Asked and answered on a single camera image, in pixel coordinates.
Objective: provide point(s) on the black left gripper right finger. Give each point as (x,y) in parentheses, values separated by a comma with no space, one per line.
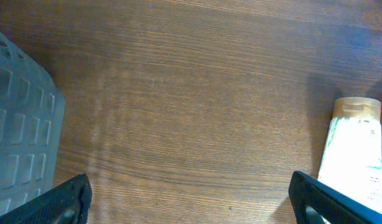
(314,202)

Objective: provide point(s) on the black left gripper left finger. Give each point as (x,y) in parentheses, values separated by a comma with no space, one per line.
(68,202)

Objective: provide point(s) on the white tube gold cap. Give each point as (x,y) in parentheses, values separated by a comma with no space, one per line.
(352,158)

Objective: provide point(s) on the grey plastic mesh basket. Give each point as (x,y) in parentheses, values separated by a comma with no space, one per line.
(31,115)

